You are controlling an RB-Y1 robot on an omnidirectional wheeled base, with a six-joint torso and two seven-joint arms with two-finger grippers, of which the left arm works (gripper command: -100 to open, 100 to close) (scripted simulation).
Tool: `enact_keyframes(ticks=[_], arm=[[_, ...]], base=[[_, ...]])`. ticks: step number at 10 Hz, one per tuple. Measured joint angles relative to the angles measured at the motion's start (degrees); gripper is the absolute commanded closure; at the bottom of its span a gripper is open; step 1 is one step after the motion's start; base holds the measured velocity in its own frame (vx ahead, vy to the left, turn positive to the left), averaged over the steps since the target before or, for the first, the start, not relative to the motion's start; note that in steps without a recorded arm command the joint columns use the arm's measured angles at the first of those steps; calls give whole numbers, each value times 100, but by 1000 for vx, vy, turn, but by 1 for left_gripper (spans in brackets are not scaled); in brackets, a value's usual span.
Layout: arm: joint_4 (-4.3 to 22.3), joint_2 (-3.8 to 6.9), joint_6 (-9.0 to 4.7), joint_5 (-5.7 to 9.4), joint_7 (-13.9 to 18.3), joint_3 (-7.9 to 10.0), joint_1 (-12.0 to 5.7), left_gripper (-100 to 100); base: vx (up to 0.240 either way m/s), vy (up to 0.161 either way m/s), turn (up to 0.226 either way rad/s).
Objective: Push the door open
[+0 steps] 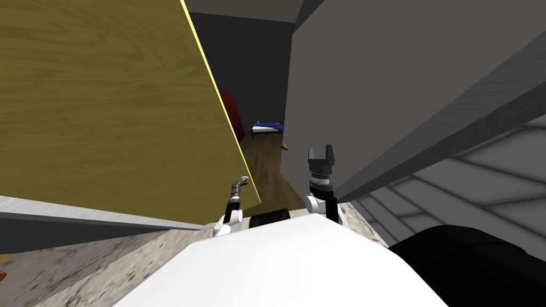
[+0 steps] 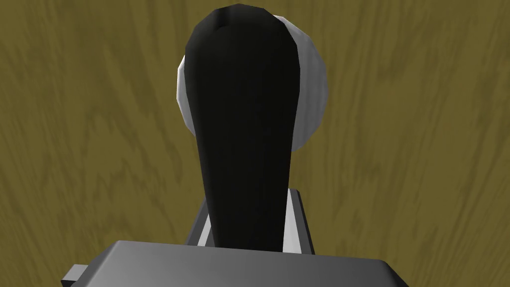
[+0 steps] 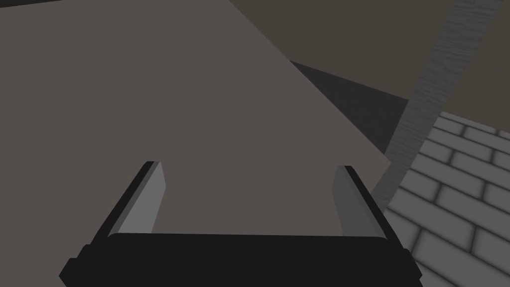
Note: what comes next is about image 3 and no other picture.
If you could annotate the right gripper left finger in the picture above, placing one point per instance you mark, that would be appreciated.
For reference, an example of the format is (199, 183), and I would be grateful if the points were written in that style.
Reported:
(140, 203)

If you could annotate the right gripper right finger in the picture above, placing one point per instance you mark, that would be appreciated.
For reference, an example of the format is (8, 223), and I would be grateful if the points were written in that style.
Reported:
(357, 204)

